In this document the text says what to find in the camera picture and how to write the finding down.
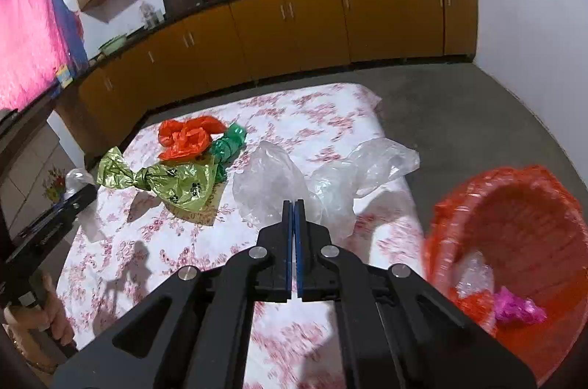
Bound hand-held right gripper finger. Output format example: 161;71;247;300
52;200;295;389
296;200;539;389

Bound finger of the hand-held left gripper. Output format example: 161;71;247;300
17;185;98;255

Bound small clear plastic bag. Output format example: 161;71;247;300
64;167;109;244

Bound orange plastic bag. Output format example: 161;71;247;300
158;116;229;163
452;292;500;338

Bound pink plastic bag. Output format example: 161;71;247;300
493;285;548;326

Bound orange plastic basket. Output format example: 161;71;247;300
422;163;588;388

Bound person's left forearm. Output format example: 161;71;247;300
8;323;60;375

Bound person's left hand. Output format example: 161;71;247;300
4;271;77;347

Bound floral tablecloth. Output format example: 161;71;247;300
56;82;426;389

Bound dark green plastic bag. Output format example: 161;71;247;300
210;122;247;184

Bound yellow-green printed plastic bag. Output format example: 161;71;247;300
96;145;220;214

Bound pink and blue cloth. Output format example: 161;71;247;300
0;0;89;112

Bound green basin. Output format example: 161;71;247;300
98;34;129;56

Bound wooden lower kitchen cabinets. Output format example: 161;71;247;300
54;0;480;161

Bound glass jar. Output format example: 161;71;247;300
139;0;163;30

